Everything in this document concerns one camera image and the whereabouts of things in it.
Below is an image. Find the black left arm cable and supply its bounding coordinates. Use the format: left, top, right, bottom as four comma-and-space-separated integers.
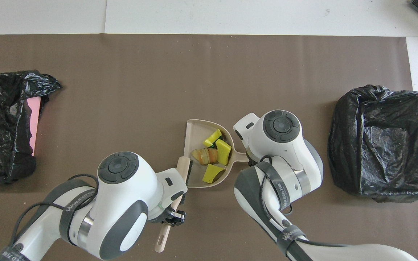
11, 174, 99, 254

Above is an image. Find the striped croissant toy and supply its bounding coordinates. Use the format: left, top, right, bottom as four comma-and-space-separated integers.
192, 148, 218, 164

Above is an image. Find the beige hand brush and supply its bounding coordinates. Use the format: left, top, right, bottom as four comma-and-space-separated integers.
155, 157, 192, 253

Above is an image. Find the black bag lined bin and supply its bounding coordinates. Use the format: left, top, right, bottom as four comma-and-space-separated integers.
327, 84, 418, 203

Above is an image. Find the beige plastic dustpan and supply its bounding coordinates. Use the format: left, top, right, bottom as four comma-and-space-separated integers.
185, 119, 249, 188

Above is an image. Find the brown table mat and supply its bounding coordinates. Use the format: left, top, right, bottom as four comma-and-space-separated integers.
0, 34, 418, 261

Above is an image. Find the notched yellow sponge piece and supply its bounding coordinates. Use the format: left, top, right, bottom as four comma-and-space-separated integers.
215, 139, 232, 166

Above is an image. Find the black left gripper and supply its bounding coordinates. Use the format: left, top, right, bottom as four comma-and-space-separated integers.
155, 210, 187, 227

